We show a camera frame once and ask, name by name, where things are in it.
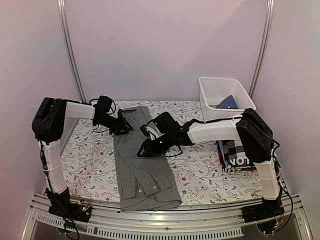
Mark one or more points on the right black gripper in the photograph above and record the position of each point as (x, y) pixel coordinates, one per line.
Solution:
(149, 149)

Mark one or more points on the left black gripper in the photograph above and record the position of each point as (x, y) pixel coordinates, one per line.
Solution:
(121, 122)

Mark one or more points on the grey long sleeve shirt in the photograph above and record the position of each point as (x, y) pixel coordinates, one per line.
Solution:
(144, 183)

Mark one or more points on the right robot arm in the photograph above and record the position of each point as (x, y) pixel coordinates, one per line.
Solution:
(248, 128)

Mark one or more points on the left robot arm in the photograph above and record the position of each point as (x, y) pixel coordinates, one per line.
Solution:
(48, 127)

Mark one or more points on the floral patterned table cloth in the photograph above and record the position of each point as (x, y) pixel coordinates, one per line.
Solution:
(89, 168)

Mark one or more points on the white plastic bin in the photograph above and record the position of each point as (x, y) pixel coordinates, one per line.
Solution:
(214, 90)

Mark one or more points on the blue dotted cloth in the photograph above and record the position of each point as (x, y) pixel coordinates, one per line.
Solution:
(228, 103)

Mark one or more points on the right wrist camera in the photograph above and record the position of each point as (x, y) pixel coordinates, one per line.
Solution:
(149, 132)

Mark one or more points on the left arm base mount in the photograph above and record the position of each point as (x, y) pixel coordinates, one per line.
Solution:
(78, 211)

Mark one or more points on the aluminium front rail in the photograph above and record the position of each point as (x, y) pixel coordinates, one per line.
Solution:
(191, 222)

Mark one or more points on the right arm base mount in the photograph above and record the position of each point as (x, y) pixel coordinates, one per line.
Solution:
(266, 209)

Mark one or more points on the left metal corner post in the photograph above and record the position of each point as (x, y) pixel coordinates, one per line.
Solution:
(61, 6)

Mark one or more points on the metal corner post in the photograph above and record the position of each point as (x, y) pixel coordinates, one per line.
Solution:
(61, 6)
(263, 46)

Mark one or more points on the right metal corner post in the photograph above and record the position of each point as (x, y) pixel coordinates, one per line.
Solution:
(263, 46)

